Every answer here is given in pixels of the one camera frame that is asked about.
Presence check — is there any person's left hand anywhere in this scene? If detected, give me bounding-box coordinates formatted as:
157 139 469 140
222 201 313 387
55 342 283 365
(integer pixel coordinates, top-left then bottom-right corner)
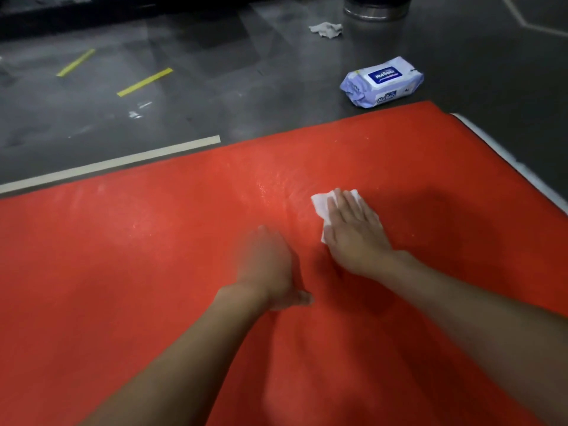
233 225 315 312

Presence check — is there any person's right hand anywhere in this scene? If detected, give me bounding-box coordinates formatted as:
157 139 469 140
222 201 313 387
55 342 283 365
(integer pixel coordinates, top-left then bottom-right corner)
324 188 416 281

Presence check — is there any white wet wipe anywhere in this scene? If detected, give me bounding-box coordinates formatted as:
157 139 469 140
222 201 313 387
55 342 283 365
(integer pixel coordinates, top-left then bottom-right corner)
308 21 344 40
310 189 361 246

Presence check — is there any pale blue wipes pack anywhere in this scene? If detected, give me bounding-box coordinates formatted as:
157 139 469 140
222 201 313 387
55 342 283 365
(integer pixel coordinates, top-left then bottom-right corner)
340 56 425 109

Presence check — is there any red mat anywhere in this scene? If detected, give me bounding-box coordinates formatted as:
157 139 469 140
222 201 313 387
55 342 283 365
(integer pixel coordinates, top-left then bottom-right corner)
0 100 568 426

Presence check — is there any person's left forearm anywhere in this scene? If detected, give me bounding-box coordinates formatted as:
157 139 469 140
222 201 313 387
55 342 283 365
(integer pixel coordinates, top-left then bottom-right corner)
78 283 272 426

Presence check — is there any person's right forearm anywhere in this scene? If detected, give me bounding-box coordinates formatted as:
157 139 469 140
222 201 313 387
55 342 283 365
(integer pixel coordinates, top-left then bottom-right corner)
379 252 568 426

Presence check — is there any white fluffy padding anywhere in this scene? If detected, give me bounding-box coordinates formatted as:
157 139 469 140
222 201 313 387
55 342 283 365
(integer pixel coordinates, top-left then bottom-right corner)
450 112 568 216

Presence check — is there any yellow tape strip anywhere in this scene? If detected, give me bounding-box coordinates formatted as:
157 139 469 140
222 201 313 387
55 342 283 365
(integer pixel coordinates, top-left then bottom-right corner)
117 67 175 98
56 48 96 78

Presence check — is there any black round base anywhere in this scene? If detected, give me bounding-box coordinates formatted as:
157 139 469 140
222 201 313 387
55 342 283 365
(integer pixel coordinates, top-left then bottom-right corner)
343 0 414 22

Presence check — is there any black gym machine frame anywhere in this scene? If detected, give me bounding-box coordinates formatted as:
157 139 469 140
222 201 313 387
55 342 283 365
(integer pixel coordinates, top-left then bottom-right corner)
0 0 285 40

